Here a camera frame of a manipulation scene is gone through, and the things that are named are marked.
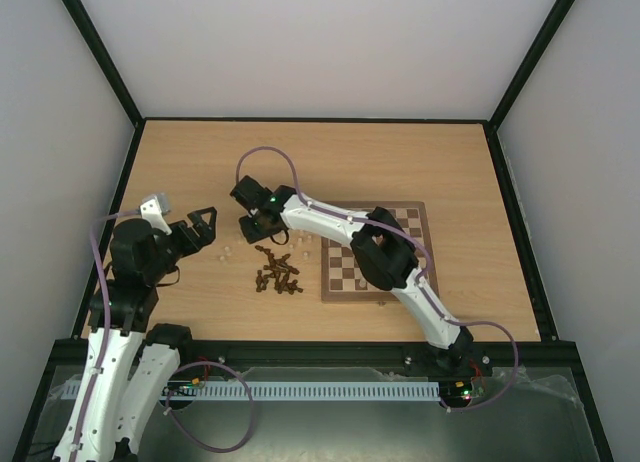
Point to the pile of dark chess pieces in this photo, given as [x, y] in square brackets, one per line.
[278, 273]

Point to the light blue cable duct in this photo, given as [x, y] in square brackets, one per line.
[312, 391]

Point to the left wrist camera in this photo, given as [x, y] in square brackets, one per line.
[157, 203]

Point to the black enclosure frame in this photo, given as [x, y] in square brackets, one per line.
[551, 351]

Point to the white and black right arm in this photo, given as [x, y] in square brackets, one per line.
[450, 342]

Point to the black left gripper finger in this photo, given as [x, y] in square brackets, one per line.
[203, 217]
[205, 230]

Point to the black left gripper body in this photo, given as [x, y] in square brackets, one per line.
[158, 269]

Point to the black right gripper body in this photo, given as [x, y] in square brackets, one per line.
[247, 212]

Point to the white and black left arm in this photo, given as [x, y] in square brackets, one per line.
[129, 361]

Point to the wooden chessboard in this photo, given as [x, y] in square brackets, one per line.
[384, 259]

